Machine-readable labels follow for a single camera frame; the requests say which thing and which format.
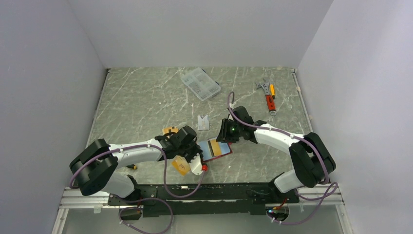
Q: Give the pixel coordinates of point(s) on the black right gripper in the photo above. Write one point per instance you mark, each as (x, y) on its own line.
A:
(224, 136)

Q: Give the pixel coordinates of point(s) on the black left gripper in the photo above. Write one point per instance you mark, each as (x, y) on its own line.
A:
(197, 150)

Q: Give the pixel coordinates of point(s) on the single gold credit card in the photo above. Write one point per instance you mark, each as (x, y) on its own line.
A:
(181, 165)

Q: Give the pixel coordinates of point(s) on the gold credit card stack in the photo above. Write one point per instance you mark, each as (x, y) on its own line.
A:
(171, 129)

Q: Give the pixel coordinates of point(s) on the gold card with black stripe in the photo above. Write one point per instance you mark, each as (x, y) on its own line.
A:
(218, 149)

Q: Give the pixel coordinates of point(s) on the red leather card holder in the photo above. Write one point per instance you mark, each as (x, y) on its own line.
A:
(206, 152)

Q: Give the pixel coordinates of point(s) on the silver VIP credit card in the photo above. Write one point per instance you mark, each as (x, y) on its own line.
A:
(203, 123)

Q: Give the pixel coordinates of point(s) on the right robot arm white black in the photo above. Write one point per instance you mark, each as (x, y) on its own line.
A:
(311, 160)

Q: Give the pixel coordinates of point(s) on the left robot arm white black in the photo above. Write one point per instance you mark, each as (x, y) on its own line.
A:
(94, 169)

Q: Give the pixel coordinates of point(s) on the red adjustable wrench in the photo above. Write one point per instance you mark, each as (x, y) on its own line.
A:
(269, 96)

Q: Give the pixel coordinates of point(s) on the black yellow screwdriver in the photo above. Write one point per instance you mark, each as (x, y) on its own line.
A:
(132, 166)

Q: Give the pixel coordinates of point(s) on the clear plastic screw box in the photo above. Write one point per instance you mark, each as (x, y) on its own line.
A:
(201, 84)

